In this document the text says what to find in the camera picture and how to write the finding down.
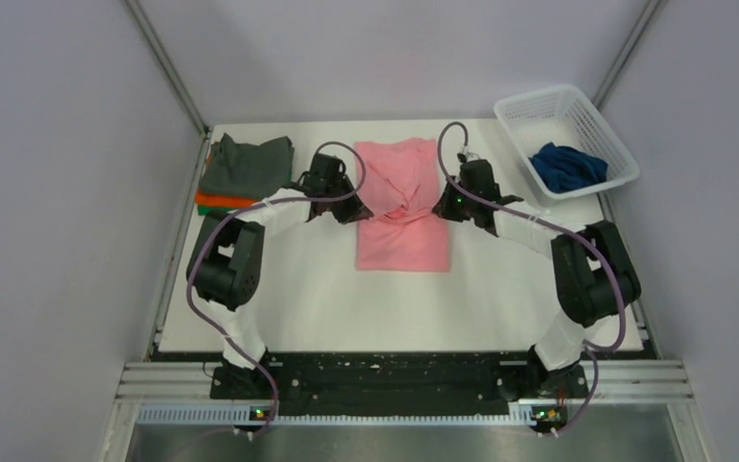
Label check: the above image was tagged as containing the pink t shirt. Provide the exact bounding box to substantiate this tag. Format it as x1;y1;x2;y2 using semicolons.
354;138;450;272

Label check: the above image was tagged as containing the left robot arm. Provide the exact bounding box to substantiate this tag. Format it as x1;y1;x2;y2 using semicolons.
186;151;372;398

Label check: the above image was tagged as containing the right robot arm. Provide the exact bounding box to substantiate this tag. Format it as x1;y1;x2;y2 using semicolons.
433;159;641;397

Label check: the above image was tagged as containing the folded grey t shirt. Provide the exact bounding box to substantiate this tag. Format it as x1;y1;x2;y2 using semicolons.
198;135;294;200

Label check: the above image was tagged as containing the crumpled blue t shirt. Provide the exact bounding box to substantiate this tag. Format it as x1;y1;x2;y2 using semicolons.
529;142;608;193

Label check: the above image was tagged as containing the white plastic basket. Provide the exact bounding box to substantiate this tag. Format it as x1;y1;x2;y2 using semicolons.
493;85;641;206

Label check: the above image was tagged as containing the folded orange t shirt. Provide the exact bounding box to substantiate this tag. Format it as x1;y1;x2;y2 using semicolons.
194;190;258;210

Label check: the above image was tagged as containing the folded green t shirt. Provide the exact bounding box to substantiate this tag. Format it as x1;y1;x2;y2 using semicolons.
196;205;228;217

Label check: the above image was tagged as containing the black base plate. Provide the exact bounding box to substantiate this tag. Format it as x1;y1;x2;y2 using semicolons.
149;346;591;419

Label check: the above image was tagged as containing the right aluminium frame post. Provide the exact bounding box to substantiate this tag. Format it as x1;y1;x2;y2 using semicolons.
591;0;668;111

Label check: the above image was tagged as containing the aluminium frame post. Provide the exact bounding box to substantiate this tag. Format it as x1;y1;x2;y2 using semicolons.
120;0;209;138
591;0;668;111

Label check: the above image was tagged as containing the left aluminium frame post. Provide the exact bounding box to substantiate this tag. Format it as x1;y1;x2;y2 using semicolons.
120;0;209;138

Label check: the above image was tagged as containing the white slotted cable duct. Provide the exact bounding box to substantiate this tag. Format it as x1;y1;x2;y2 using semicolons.
137;403;535;426

